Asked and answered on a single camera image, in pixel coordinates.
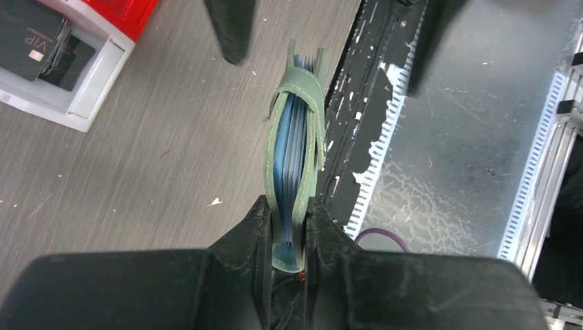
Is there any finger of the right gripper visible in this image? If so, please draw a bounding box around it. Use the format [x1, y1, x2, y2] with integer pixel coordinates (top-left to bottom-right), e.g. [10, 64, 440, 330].
[407, 0, 467, 97]
[204, 0, 256, 65]

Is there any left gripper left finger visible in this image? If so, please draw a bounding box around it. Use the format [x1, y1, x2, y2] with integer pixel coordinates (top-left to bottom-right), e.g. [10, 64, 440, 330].
[1, 196, 271, 329]

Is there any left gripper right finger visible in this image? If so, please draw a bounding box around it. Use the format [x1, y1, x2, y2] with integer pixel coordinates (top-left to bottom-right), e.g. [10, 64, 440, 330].
[304, 198, 547, 329]

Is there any green card holder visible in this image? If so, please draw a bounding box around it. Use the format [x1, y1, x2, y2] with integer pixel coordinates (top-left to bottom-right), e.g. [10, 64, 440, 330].
[263, 40, 326, 273]

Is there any black VIP cards stack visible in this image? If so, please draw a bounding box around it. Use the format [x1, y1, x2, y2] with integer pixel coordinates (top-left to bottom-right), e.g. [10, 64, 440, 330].
[1, 0, 96, 91]

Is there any red plastic bin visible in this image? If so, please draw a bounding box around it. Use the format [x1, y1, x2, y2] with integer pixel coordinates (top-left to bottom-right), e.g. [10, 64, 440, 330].
[83, 0, 159, 41]

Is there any white plastic bin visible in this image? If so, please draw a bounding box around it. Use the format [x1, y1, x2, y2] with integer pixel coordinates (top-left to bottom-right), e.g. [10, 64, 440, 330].
[1, 1, 135, 132]

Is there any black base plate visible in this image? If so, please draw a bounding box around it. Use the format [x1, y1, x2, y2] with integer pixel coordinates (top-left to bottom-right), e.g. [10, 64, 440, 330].
[317, 1, 426, 235]

